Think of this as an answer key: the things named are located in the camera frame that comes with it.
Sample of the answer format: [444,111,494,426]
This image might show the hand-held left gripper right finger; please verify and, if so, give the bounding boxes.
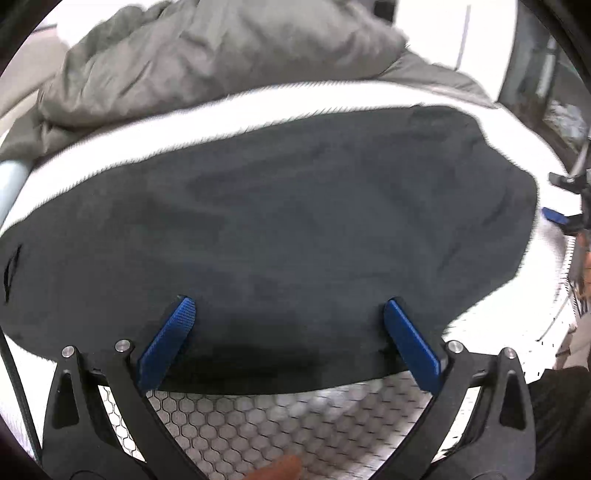
[379,298,536,480]

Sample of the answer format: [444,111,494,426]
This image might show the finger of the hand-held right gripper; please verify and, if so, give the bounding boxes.
[549,170,587,191]
[541,207,583,234]

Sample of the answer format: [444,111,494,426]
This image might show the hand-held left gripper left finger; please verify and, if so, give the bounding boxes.
[44,296,199,480]

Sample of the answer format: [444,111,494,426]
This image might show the black pants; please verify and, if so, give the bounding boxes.
[0,105,539,395]

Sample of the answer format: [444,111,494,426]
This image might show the person's left hand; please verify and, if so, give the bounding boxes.
[247,455,303,480]

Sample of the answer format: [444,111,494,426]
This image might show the white honeycomb pattern mattress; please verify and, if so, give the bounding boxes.
[0,80,583,480]

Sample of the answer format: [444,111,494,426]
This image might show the light blue pillow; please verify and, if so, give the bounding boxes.
[0,159,34,227]

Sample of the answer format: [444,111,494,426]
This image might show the beige padded headboard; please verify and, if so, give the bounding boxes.
[0,37,70,132]

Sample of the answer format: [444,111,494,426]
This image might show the grey duvet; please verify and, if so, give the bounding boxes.
[0,0,499,160]

